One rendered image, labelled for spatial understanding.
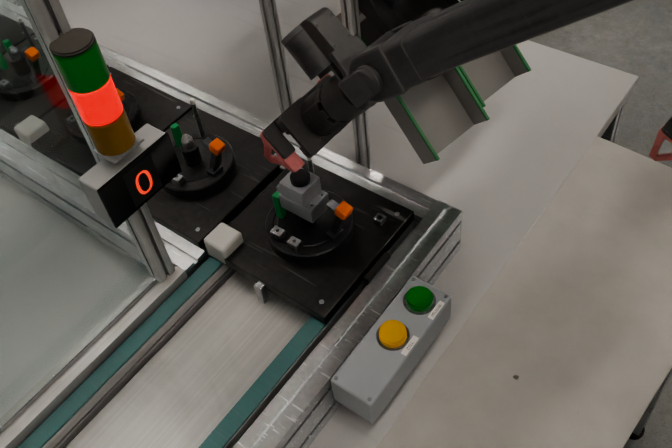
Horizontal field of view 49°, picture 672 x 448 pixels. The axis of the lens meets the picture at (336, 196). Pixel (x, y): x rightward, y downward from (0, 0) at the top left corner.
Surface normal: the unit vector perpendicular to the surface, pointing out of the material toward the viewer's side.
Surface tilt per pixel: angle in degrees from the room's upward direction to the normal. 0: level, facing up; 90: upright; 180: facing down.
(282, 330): 0
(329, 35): 37
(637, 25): 0
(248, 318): 0
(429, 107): 45
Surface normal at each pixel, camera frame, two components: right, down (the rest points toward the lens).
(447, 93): 0.42, -0.11
